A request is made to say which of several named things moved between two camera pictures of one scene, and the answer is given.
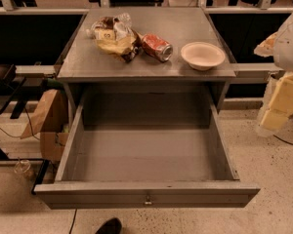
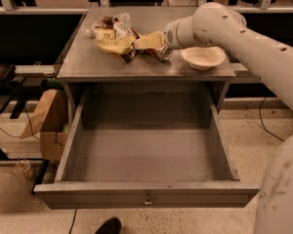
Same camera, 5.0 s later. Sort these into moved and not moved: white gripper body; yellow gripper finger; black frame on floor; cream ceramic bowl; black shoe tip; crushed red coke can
Moved: white gripper body; yellow gripper finger
Not moved: cream ceramic bowl; black frame on floor; black shoe tip; crushed red coke can
